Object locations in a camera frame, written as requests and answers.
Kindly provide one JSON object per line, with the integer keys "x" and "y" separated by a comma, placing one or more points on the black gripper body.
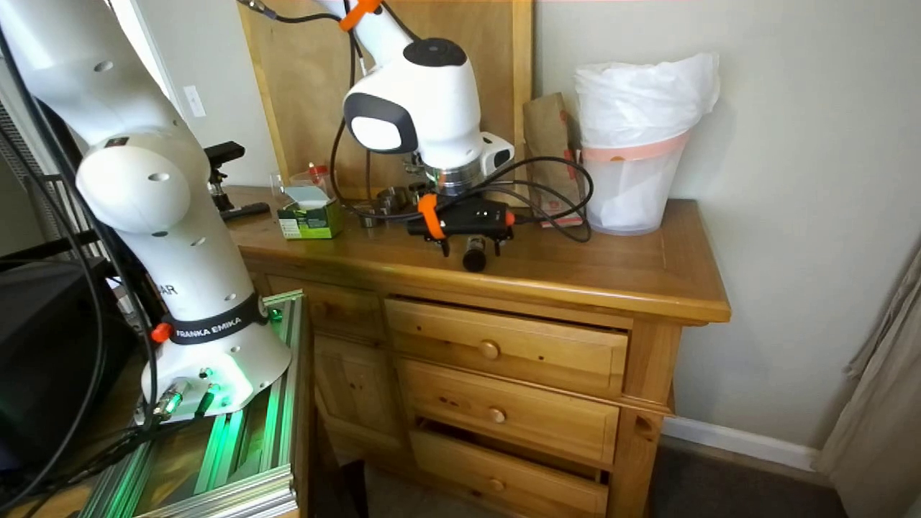
{"x": 449, "y": 216}

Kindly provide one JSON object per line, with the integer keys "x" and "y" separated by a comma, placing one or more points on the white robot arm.
{"x": 190, "y": 249}

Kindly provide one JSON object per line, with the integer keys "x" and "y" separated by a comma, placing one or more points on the small dark spice jar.
{"x": 380, "y": 208}

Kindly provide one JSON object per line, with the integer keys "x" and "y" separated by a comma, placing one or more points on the wooden dresser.
{"x": 575, "y": 275}

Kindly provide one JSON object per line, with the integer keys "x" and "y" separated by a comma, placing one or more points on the round wooden drawer knob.
{"x": 496, "y": 414}
{"x": 491, "y": 349}

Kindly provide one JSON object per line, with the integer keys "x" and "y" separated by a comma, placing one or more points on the wide wooden drawer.
{"x": 535, "y": 347}

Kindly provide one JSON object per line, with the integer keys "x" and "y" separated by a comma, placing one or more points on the brown paper bag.
{"x": 548, "y": 134}

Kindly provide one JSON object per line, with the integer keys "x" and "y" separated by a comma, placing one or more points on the translucent white trash bin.
{"x": 627, "y": 196}

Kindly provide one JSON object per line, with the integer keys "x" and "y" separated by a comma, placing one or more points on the green and white carton box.
{"x": 309, "y": 220}

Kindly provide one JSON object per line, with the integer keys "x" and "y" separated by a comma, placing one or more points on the wooden cabinet door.
{"x": 354, "y": 391}

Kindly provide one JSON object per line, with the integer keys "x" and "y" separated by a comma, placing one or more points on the middle-sized wooden drawer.
{"x": 548, "y": 420}

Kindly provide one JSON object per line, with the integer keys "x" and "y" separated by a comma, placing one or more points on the wooden board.
{"x": 305, "y": 75}

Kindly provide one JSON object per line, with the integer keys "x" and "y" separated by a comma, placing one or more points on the white trash bin with bag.
{"x": 642, "y": 95}

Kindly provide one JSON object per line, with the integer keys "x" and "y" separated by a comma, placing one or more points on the short wooden drawer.
{"x": 535, "y": 483}

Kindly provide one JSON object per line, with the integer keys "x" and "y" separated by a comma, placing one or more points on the aluminium extrusion robot stand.
{"x": 240, "y": 449}

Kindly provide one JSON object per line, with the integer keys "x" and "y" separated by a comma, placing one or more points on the white baseboard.
{"x": 737, "y": 443}

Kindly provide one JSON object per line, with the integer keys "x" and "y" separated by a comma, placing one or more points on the grey curtain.
{"x": 878, "y": 403}

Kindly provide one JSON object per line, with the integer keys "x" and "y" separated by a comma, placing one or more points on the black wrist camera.
{"x": 493, "y": 216}

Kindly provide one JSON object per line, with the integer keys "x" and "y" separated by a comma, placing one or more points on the black camera on stand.
{"x": 221, "y": 158}

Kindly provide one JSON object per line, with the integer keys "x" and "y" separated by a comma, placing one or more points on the white wall switch plate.
{"x": 193, "y": 101}

